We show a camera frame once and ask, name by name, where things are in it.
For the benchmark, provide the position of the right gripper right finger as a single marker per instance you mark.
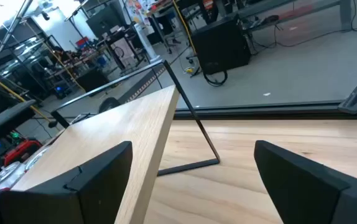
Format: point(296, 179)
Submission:
point(306, 193)

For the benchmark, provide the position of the black equipment case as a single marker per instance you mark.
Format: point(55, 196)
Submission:
point(220, 46)

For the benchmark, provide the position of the silver Diet Coke can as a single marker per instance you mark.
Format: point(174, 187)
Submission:
point(35, 158)
point(6, 175)

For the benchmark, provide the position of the wooden shelf with black legs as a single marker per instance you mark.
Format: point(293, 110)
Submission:
point(104, 133)

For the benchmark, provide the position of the grey workbench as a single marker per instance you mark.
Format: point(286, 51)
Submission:
point(346, 15)

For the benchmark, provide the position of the black metal table frame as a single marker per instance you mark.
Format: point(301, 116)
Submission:
point(259, 112)

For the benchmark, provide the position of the black hazard-striped platform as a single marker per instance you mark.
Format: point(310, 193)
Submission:
point(135, 90)

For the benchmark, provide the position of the red black device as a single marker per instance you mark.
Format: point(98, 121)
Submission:
point(20, 152)

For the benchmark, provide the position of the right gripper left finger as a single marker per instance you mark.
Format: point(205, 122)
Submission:
point(88, 193)

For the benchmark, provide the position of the white pillar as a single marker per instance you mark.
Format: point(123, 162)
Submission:
point(147, 43)

